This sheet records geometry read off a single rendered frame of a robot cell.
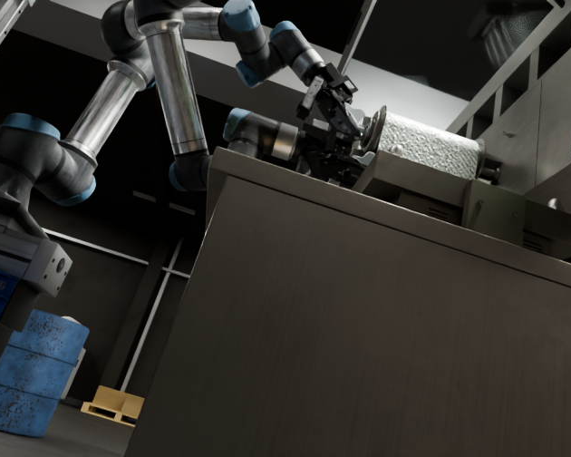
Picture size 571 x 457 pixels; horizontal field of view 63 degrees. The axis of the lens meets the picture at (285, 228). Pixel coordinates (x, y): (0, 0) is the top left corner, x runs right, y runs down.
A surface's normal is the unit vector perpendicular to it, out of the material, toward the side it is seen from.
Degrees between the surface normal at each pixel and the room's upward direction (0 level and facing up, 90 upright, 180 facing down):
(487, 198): 90
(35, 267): 90
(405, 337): 90
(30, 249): 90
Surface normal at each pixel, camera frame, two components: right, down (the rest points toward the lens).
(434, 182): 0.18, -0.36
